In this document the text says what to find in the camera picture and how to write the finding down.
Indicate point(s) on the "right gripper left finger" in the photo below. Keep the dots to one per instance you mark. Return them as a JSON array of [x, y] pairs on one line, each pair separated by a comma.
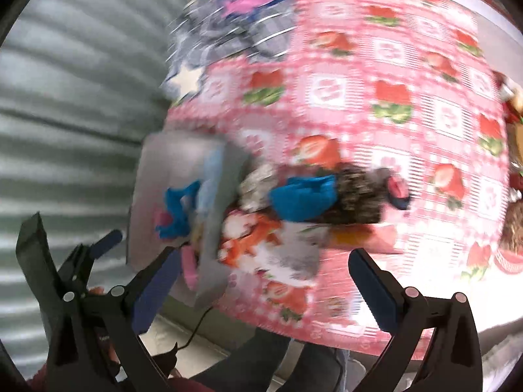
[[95, 342]]

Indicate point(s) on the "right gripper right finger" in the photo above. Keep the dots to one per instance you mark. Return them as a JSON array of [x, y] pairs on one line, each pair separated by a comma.
[[453, 358]]

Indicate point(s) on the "pink soft item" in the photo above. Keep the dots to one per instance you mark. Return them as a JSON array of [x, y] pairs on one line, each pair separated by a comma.
[[189, 267]]

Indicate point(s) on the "blue twisted cloth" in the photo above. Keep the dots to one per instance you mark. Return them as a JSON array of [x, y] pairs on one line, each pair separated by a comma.
[[179, 203]]

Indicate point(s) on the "light blue fluffy cloth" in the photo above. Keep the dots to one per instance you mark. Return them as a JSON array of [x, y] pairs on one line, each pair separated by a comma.
[[210, 179]]

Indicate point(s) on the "leopard print scrunchie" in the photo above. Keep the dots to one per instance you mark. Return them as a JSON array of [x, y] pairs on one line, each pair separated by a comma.
[[361, 194]]

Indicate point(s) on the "blue sequin cloth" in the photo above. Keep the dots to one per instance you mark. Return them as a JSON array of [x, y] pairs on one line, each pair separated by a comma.
[[304, 198]]

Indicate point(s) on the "white storage box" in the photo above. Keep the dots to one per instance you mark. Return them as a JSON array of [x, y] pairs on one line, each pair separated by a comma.
[[174, 159]]

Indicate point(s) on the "white polka dot cloth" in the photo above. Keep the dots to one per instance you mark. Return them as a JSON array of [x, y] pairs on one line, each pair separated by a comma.
[[254, 190]]

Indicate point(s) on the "red strawberry checkered tablecloth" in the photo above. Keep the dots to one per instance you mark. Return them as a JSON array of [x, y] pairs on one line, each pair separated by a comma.
[[401, 84]]

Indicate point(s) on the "grey plaid star blanket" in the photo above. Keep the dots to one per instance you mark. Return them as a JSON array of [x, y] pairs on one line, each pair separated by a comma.
[[206, 32]]

